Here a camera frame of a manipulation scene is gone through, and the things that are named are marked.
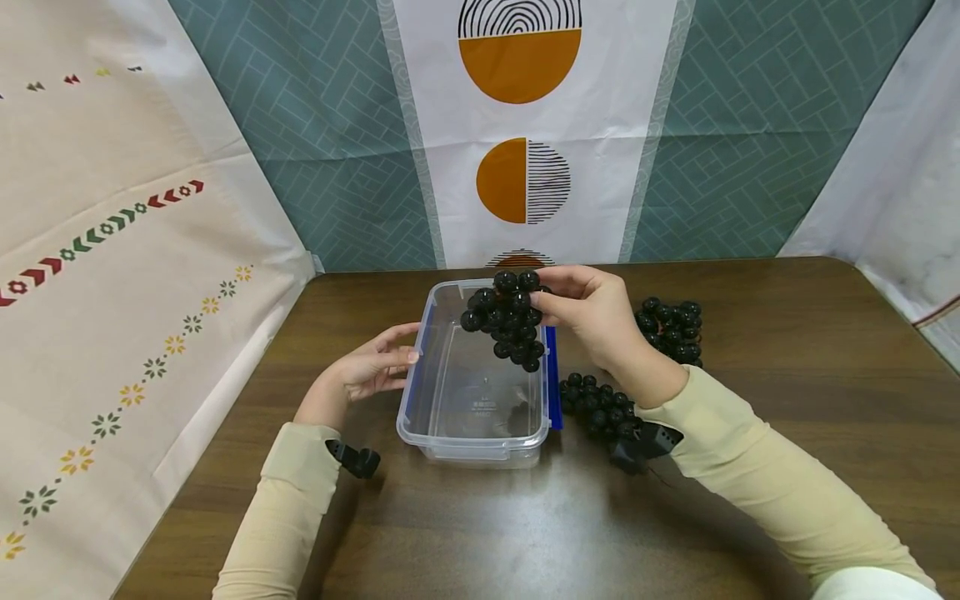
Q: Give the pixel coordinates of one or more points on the person's right hand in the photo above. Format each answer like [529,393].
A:
[600,321]

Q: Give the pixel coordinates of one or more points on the person's left hand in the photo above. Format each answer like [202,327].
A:
[358,372]

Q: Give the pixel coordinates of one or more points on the person's left fingers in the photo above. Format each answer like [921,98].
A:
[394,358]

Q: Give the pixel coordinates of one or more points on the clear plastic container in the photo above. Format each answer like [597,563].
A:
[472,408]

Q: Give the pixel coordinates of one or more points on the black grape bunch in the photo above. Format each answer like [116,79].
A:
[508,321]
[675,329]
[600,408]

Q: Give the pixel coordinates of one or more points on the person's right forearm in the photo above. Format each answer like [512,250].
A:
[757,475]

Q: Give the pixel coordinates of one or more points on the person's left forearm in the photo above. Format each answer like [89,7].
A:
[289,500]

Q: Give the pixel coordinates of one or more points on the black wrist band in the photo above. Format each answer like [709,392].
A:
[358,460]
[637,446]

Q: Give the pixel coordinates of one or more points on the blue container lid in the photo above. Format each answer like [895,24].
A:
[554,392]

